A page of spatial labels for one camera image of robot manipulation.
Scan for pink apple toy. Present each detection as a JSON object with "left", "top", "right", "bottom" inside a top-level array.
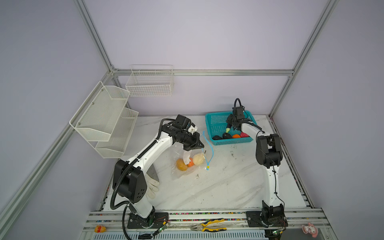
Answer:
[{"left": 240, "top": 132, "right": 250, "bottom": 138}]

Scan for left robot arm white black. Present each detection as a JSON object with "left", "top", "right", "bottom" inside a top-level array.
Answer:
[{"left": 110, "top": 124, "right": 204, "bottom": 219}]

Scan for white wire wall basket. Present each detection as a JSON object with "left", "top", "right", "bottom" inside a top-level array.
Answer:
[{"left": 126, "top": 65, "right": 174, "bottom": 97}]

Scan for clear zip top bag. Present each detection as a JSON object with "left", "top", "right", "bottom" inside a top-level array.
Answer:
[{"left": 171, "top": 130, "right": 215, "bottom": 180}]

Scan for teal plastic basket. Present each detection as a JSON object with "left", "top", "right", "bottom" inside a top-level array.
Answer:
[{"left": 205, "top": 110, "right": 259, "bottom": 146}]

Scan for white mesh two-tier shelf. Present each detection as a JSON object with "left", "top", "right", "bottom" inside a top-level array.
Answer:
[{"left": 69, "top": 82, "right": 139, "bottom": 159}]

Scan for white work glove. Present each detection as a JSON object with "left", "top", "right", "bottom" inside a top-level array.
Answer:
[{"left": 146, "top": 176, "right": 160, "bottom": 200}]

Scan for black corrugated cable conduit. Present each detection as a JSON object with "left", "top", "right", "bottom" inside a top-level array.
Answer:
[{"left": 109, "top": 118, "right": 176, "bottom": 240}]

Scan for cream round toy food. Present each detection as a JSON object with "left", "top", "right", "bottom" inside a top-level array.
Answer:
[{"left": 192, "top": 153, "right": 206, "bottom": 166}]

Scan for dark avocado toy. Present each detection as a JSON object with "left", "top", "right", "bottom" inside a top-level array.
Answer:
[
  {"left": 212, "top": 136, "right": 223, "bottom": 141},
  {"left": 222, "top": 133, "right": 233, "bottom": 139}
]

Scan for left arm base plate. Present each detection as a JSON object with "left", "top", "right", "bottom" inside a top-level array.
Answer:
[{"left": 125, "top": 212, "right": 169, "bottom": 229}]

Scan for yellow handled pliers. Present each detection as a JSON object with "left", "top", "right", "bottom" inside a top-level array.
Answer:
[{"left": 190, "top": 219, "right": 227, "bottom": 233}]

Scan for black eggplant toy green stem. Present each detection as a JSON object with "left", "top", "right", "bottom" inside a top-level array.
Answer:
[{"left": 226, "top": 122, "right": 238, "bottom": 133}]

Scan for pink white plush toy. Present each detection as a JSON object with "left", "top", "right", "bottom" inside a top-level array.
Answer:
[{"left": 302, "top": 223, "right": 319, "bottom": 238}]

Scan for yellow mango toy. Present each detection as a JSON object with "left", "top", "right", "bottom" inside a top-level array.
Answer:
[{"left": 176, "top": 159, "right": 189, "bottom": 172}]

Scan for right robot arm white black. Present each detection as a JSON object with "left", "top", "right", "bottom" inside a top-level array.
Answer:
[{"left": 227, "top": 106, "right": 285, "bottom": 227}]

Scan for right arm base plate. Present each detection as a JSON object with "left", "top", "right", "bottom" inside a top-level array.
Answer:
[{"left": 246, "top": 211, "right": 288, "bottom": 228}]

